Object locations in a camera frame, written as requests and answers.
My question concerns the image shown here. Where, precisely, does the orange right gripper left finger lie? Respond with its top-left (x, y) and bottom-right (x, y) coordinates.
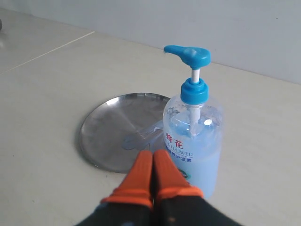
top-left (78, 150), bottom-right (153, 226)

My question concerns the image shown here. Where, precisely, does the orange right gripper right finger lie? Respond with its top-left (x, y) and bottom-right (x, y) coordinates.
top-left (153, 149), bottom-right (241, 226)

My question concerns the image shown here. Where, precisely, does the pale blue soap blob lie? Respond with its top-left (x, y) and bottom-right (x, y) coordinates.
top-left (122, 120), bottom-right (163, 151)

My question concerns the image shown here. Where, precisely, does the blue pump lotion bottle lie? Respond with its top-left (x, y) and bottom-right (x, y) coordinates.
top-left (163, 45), bottom-right (223, 198)

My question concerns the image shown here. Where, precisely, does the round stainless steel plate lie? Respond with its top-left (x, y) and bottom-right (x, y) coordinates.
top-left (79, 93), bottom-right (169, 173)

